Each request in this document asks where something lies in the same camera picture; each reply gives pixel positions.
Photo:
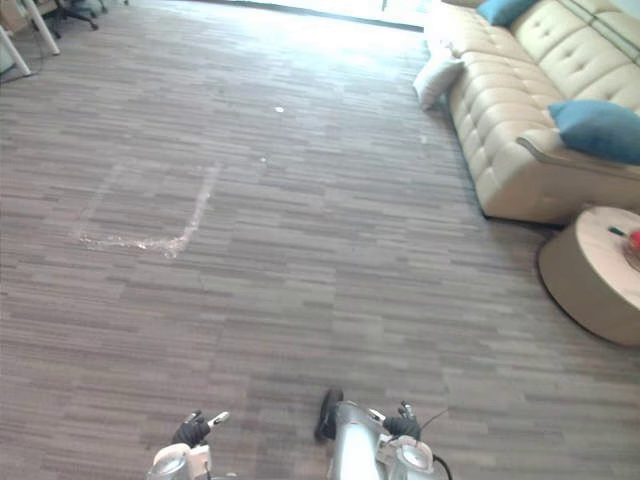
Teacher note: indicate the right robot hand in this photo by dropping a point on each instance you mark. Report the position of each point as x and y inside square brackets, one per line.
[404, 424]

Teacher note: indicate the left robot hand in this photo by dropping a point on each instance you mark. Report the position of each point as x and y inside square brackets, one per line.
[192, 428]

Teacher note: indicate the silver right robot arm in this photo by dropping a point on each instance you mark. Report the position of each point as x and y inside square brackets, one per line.
[411, 456]

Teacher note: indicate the dark robot foot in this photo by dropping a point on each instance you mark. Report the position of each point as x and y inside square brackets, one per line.
[327, 414]

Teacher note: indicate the round beige coffee table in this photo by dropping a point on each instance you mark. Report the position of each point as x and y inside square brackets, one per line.
[590, 280]

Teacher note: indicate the green pen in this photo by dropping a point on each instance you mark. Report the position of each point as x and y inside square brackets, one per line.
[617, 231]

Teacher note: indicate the red fruit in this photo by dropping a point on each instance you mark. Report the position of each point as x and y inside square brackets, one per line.
[634, 242]

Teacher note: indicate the white cushion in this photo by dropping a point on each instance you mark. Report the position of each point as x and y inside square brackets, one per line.
[437, 81]

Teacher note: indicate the cream tufted leather sofa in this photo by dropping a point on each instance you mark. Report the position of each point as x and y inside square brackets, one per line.
[540, 100]

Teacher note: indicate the large blue cushion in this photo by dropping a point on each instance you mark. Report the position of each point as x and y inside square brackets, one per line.
[600, 131]

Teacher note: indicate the white desk leg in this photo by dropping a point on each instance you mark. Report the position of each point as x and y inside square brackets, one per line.
[44, 26]
[14, 51]

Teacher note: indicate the small blue cushion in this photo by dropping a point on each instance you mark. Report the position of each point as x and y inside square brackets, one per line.
[506, 10]

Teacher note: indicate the black office chair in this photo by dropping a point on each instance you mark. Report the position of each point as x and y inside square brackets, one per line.
[75, 12]

